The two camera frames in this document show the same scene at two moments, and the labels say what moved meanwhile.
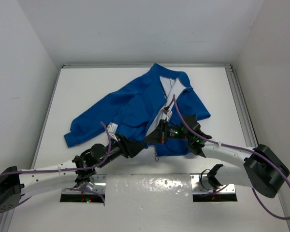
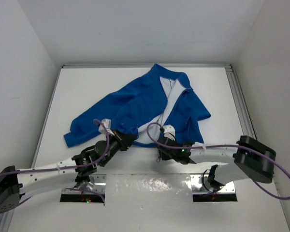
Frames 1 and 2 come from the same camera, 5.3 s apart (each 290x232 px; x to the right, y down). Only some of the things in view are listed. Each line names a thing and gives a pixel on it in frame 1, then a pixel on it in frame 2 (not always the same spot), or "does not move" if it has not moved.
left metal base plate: [99, 186] does not move
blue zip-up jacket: [133, 109] does not move
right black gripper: [159, 135] to [165, 157]
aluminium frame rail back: [106, 65] does not move
